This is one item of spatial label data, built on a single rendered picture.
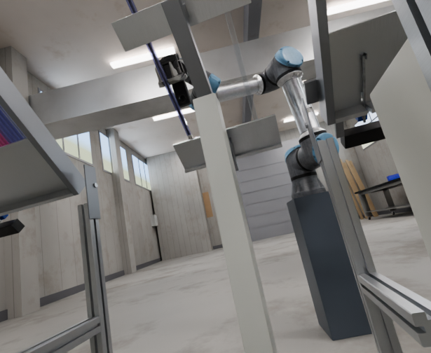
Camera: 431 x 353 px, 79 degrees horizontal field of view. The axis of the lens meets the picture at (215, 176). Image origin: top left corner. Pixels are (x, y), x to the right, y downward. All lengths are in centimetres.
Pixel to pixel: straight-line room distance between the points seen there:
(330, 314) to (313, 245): 26
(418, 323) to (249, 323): 31
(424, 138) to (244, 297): 44
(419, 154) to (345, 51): 40
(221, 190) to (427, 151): 40
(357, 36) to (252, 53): 381
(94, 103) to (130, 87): 61
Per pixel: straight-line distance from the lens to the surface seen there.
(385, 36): 76
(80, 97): 485
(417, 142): 38
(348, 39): 73
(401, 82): 38
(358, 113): 75
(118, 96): 456
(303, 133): 116
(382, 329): 75
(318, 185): 122
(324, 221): 118
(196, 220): 977
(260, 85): 132
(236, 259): 61
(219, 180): 62
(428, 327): 47
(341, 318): 123
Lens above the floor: 47
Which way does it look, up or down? 13 degrees up
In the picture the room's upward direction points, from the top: 12 degrees counter-clockwise
